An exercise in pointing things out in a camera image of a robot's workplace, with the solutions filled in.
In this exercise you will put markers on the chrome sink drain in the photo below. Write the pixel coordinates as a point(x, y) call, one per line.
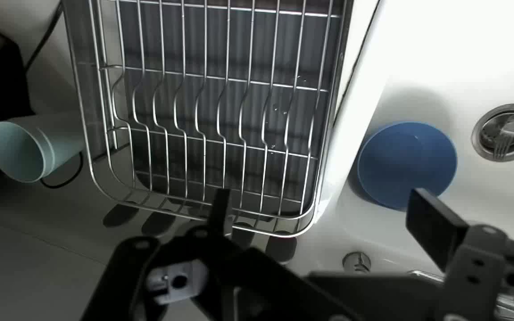
point(482, 139)

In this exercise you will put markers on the blue round bowl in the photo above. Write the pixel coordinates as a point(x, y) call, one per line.
point(405, 162)

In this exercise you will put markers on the white kitchen sink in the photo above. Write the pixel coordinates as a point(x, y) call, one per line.
point(446, 59)

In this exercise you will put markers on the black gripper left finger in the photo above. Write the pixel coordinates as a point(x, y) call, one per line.
point(221, 207)

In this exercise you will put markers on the pale teal plastic cup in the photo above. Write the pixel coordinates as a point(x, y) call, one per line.
point(30, 144)

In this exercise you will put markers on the chrome sink hole cap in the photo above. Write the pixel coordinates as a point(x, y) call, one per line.
point(357, 260)

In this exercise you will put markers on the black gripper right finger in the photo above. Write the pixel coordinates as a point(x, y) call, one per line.
point(437, 228)

